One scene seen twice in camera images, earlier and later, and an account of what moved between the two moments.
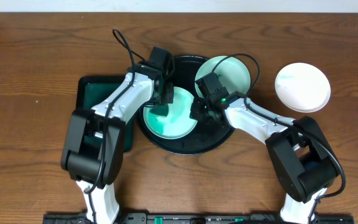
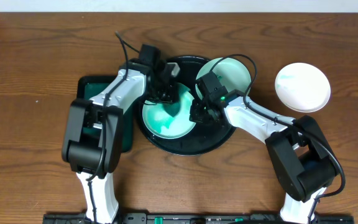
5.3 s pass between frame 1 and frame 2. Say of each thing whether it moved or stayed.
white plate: stayed
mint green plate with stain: stayed
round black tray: stayed
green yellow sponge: moved
